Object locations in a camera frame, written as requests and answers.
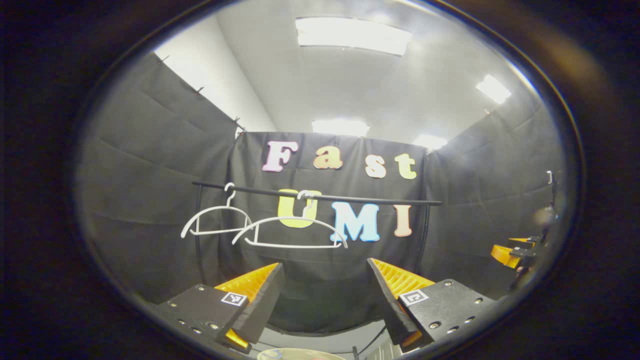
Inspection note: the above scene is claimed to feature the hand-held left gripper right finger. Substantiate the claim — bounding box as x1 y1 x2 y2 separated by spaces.
366 257 496 351

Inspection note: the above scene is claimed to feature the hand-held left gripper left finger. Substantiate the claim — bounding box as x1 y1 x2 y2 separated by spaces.
155 262 286 353

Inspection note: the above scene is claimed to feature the pale round laundry hamper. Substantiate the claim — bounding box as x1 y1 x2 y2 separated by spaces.
256 347 333 360

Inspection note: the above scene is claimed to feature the white plastic hanger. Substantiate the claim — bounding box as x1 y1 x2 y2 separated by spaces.
231 190 349 250
181 182 253 239

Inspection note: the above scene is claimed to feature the black metal clothes rack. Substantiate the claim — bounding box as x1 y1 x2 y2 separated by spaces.
192 181 443 286

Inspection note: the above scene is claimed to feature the black backdrop cloth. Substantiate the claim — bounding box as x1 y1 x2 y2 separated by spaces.
75 50 568 333

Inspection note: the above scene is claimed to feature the large ceiling light panel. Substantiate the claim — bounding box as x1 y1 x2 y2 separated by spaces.
295 16 413 57

